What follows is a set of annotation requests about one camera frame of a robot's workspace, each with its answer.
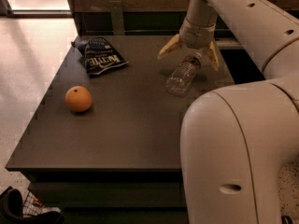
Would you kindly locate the orange fruit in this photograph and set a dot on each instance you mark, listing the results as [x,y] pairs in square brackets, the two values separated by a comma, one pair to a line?
[78,99]

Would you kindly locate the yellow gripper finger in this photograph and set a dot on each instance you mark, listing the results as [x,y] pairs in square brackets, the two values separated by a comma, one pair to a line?
[211,57]
[174,44]

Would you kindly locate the left metal bracket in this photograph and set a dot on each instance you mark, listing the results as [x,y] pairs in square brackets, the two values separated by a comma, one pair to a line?
[117,20]

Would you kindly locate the dark grey table cabinet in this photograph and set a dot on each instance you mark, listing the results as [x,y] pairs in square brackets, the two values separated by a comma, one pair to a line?
[118,162]

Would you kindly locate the clear plastic water bottle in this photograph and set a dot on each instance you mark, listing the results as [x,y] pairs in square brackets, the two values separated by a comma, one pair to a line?
[181,79]

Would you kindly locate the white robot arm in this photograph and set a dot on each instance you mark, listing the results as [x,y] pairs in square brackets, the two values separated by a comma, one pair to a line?
[235,140]

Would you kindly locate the black Kettle chips bag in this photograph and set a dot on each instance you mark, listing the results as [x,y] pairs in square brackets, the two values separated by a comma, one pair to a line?
[98,55]

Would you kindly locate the light wooden shelf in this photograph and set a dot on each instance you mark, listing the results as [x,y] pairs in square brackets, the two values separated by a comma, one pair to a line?
[228,43]

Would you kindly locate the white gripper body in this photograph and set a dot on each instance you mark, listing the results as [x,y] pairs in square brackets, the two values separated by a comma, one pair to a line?
[196,36]

